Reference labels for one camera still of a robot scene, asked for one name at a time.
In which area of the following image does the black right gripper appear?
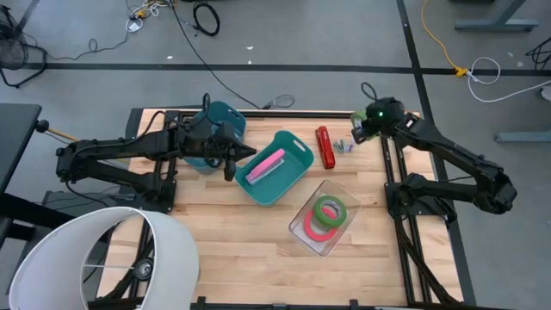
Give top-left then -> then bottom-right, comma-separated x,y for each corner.
351,96 -> 407,146

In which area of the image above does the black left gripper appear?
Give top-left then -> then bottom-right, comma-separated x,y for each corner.
195,121 -> 258,183

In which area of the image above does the pink stapler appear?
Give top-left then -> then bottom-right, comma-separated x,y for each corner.
245,147 -> 287,186

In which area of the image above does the red stapler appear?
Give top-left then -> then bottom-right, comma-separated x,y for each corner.
314,125 -> 337,170

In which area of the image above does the pink tape roll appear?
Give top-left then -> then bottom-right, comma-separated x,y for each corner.
303,205 -> 339,243

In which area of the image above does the dark teal plastic bin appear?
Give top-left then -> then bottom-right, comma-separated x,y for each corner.
184,100 -> 248,176

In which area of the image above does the light teal plastic bin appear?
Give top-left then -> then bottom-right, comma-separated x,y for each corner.
234,130 -> 315,207

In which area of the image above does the clear plastic bin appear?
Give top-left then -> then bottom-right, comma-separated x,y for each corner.
288,178 -> 363,258

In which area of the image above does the white lamp shade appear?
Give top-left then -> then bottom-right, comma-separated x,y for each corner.
9,205 -> 201,310

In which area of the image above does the grey straight desk foot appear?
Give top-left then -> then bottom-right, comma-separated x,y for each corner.
494,131 -> 551,144

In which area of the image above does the grey T-shaped desk foot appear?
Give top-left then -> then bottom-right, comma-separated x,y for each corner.
454,0 -> 540,32

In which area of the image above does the wooden stick black knob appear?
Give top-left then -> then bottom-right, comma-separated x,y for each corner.
36,119 -> 81,142

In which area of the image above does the black desk leg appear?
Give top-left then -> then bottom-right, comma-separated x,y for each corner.
0,192 -> 77,249

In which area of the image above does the black desk top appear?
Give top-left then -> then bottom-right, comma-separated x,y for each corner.
0,102 -> 43,193

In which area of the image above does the black floor fan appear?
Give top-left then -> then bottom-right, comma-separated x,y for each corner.
0,3 -> 48,90

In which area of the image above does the black aluminium table frame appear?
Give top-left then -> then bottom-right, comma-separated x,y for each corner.
96,96 -> 464,310

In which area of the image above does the grey cable loop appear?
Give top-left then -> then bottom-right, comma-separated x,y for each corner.
261,94 -> 296,110

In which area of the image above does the yellow extension cable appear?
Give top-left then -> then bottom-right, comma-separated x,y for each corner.
420,0 -> 470,78

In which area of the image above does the white floor cable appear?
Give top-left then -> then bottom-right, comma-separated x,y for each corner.
467,56 -> 551,104

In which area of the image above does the long black floor cable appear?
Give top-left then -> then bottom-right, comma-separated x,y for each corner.
169,0 -> 263,109

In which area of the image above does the black cable coil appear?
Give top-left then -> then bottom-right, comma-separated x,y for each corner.
192,1 -> 221,37

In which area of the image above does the black cable bundle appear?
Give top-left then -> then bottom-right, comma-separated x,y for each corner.
524,36 -> 551,70

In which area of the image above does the white cable bundle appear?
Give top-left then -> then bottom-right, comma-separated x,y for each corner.
128,0 -> 173,21

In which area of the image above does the thin black floor cable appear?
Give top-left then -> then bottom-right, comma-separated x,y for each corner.
42,29 -> 133,62

